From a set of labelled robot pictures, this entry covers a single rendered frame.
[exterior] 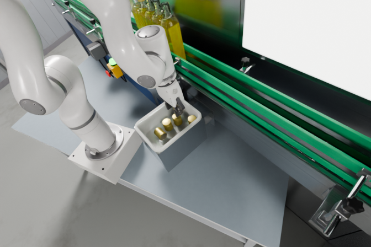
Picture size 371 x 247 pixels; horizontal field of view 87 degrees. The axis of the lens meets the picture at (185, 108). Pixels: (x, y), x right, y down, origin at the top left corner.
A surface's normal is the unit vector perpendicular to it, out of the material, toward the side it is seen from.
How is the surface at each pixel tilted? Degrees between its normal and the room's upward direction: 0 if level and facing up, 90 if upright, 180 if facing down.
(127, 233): 0
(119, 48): 60
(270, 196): 0
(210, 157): 0
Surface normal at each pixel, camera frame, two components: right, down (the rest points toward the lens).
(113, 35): -0.47, 0.15
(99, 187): -0.16, -0.63
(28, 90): 0.07, 0.34
